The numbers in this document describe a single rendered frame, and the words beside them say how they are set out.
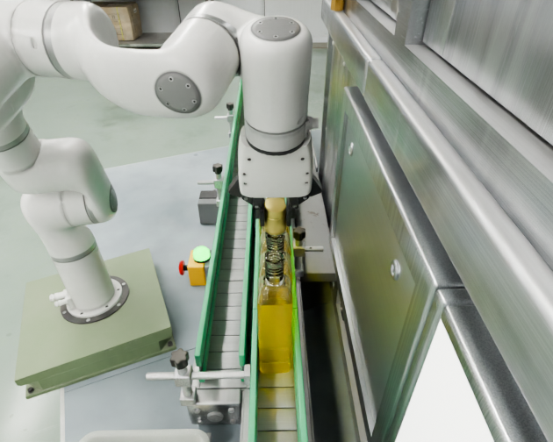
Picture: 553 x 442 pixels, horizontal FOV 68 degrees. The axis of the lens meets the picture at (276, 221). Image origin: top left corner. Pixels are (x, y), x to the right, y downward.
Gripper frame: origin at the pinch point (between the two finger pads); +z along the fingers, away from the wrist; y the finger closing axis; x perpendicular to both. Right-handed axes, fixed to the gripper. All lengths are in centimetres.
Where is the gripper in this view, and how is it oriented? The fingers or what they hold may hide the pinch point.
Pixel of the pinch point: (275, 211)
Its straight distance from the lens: 62.8
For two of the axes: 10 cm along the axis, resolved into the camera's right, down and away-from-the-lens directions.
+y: -10.0, 0.1, -0.2
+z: -0.1, 6.2, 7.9
